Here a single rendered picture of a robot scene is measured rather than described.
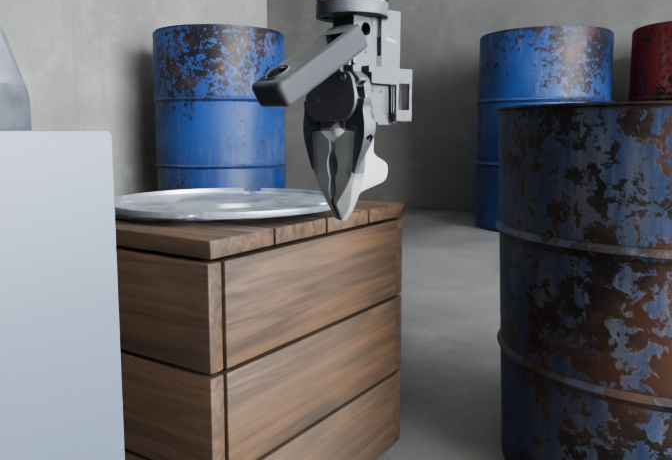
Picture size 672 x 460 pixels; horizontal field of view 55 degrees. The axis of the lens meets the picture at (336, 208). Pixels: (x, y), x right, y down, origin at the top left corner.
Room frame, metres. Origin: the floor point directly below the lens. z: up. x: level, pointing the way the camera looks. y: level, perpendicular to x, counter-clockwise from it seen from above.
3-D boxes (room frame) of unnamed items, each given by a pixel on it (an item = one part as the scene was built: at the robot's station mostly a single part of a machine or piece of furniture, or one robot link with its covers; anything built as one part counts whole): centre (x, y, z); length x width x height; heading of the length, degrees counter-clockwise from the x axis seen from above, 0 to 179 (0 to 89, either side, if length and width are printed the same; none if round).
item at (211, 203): (0.81, 0.14, 0.36); 0.29 x 0.29 x 0.01
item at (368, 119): (0.63, -0.02, 0.45); 0.05 x 0.02 x 0.09; 42
